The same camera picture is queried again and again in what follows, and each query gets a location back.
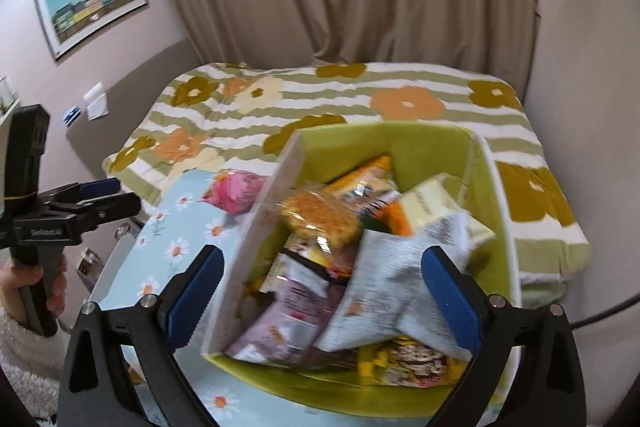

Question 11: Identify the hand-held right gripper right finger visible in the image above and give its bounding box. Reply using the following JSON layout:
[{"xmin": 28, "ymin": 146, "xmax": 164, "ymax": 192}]
[{"xmin": 420, "ymin": 244, "xmax": 586, "ymax": 427}]

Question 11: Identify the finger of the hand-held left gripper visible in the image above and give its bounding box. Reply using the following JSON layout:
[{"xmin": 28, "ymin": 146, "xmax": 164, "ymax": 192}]
[
  {"xmin": 50, "ymin": 193, "xmax": 142, "ymax": 228},
  {"xmin": 75, "ymin": 178, "xmax": 121, "ymax": 202}
]

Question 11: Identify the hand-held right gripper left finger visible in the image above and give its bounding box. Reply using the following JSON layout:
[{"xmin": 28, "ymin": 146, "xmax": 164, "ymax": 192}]
[{"xmin": 57, "ymin": 244, "xmax": 226, "ymax": 427}]

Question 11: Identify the white snack bag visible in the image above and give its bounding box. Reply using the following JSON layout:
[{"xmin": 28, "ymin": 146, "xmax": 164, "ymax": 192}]
[{"xmin": 315, "ymin": 212, "xmax": 498, "ymax": 358}]

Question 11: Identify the dark yellow snack packet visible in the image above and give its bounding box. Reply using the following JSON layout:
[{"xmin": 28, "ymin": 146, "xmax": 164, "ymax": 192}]
[{"xmin": 357, "ymin": 337, "xmax": 473, "ymax": 390}]

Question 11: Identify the purple snack bag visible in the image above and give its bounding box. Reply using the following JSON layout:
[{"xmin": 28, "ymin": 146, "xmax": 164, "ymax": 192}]
[{"xmin": 225, "ymin": 252, "xmax": 361, "ymax": 368}]

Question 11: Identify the cream and orange snack bag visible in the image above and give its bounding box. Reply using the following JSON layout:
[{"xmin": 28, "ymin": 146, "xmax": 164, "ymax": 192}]
[{"xmin": 400, "ymin": 174, "xmax": 496, "ymax": 258}]

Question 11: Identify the clear bag of orange crackers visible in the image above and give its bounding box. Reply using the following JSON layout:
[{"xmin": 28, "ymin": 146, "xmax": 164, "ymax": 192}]
[{"xmin": 277, "ymin": 189, "xmax": 363, "ymax": 250}]

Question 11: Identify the yellow-green storage box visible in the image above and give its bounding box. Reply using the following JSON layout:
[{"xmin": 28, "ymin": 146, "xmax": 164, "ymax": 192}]
[{"xmin": 200, "ymin": 122, "xmax": 523, "ymax": 410}]

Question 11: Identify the person's left forearm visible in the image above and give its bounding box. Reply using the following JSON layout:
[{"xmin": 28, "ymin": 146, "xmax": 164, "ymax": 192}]
[{"xmin": 0, "ymin": 307, "xmax": 76, "ymax": 413}]

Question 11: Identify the person's left hand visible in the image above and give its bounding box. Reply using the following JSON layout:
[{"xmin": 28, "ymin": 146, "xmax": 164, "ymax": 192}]
[{"xmin": 0, "ymin": 254, "xmax": 68, "ymax": 325}]

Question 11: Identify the light green bedsheet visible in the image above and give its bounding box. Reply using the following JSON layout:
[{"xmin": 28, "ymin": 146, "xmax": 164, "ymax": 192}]
[{"xmin": 515, "ymin": 237, "xmax": 591, "ymax": 308}]

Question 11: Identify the pink cartoon snack packet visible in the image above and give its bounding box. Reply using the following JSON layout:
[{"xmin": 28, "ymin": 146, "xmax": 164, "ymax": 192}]
[{"xmin": 200, "ymin": 169, "xmax": 266, "ymax": 215}]

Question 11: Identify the striped floral blanket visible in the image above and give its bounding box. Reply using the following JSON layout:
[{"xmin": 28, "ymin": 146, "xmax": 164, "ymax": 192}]
[{"xmin": 102, "ymin": 62, "xmax": 591, "ymax": 288}]

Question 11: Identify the white paper on wall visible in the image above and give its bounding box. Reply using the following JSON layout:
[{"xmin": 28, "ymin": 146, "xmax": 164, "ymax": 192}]
[{"xmin": 82, "ymin": 82, "xmax": 110, "ymax": 122}]

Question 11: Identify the framed wall picture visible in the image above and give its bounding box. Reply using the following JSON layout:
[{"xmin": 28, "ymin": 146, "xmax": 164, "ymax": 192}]
[{"xmin": 34, "ymin": 0, "xmax": 151, "ymax": 62}]

